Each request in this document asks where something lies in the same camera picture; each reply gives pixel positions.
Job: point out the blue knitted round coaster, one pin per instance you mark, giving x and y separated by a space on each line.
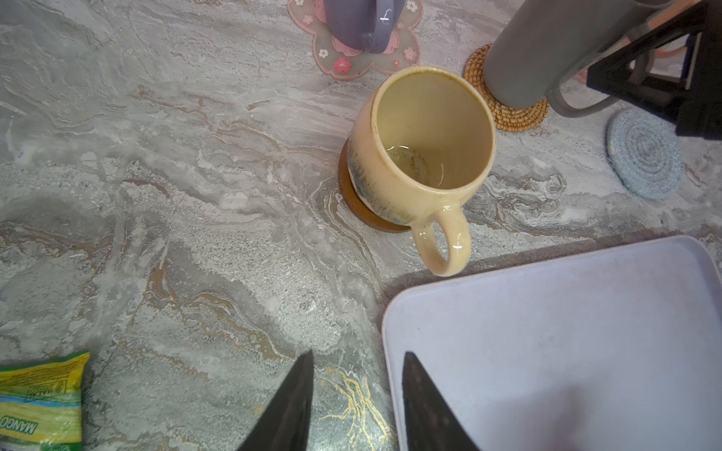
645 154

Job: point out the brown round wooden coaster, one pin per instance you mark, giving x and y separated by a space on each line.
355 203

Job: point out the woven rattan round coaster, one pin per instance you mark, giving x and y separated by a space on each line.
507 119

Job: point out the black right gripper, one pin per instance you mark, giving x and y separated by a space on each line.
692 100

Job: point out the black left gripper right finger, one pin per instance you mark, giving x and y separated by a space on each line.
430 423

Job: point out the cream yellow mug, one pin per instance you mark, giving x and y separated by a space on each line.
420 148

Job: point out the grey green mug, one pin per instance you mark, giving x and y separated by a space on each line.
547 42

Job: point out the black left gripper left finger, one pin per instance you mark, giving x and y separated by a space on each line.
284 425

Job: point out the pink flower silicone coaster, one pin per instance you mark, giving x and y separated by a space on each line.
344 63

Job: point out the lavender mug white inside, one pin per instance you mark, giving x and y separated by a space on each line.
365 25

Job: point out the lavender plastic tray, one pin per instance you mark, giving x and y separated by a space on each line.
618 349

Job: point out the green Fox's candy bag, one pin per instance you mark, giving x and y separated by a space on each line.
41 404

